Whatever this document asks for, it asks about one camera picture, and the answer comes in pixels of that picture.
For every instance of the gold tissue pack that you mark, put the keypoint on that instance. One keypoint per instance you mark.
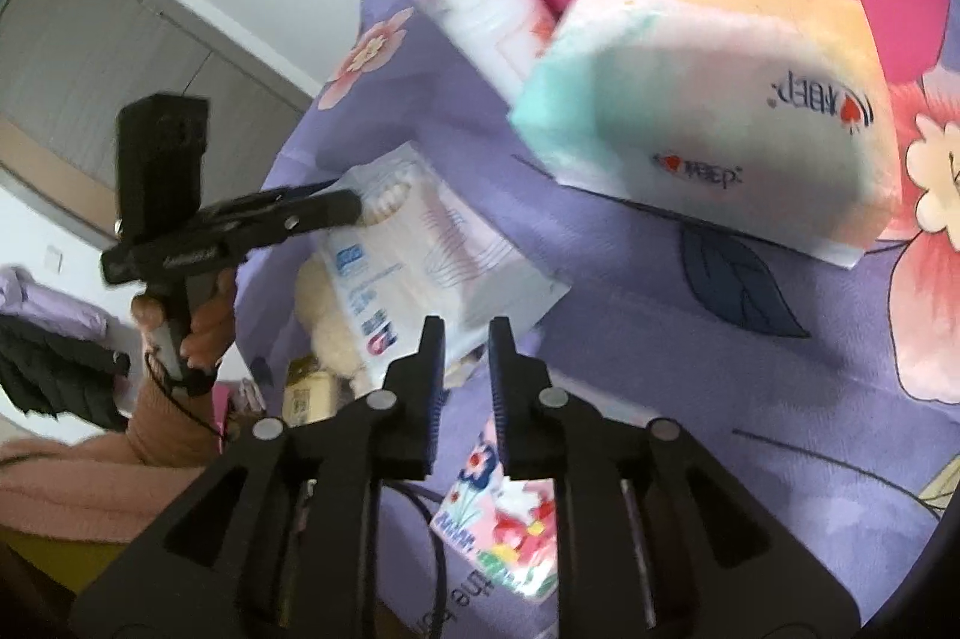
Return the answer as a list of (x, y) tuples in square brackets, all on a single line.
[(309, 391)]

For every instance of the dark clothing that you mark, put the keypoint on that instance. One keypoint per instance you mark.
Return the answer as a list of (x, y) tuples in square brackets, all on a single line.
[(52, 369)]

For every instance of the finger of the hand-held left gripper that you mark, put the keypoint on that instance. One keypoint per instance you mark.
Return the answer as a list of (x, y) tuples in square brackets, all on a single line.
[(300, 219), (300, 189)]

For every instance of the person's left hand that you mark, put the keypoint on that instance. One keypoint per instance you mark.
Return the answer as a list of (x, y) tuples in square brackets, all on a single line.
[(206, 316)]

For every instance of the lavender lettered box lid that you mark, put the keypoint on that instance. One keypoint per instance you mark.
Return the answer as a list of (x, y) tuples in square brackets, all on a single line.
[(457, 609)]

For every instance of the grey door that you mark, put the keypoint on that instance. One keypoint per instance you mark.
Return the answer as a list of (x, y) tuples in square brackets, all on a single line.
[(112, 69)]

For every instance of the beige plush bear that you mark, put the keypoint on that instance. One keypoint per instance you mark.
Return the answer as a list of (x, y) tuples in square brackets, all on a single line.
[(337, 316)]

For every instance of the cotton swab pack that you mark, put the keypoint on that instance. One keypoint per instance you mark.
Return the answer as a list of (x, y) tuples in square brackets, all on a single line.
[(435, 264)]

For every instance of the pastel tissue pack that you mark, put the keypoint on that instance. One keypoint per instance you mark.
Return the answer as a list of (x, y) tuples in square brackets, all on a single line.
[(712, 106)]

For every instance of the small floral tissue packet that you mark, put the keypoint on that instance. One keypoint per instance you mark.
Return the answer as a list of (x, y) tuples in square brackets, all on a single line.
[(502, 519)]

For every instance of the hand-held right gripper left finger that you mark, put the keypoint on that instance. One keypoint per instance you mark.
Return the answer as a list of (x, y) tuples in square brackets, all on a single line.
[(433, 384)]

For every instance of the white wall switch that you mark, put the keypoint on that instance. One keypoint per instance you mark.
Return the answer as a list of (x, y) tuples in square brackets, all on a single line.
[(52, 256)]

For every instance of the white pump bottle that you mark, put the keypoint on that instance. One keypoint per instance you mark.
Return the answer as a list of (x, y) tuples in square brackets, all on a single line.
[(480, 16)]

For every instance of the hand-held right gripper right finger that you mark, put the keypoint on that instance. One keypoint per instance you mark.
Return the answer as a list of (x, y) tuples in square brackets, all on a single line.
[(501, 384)]

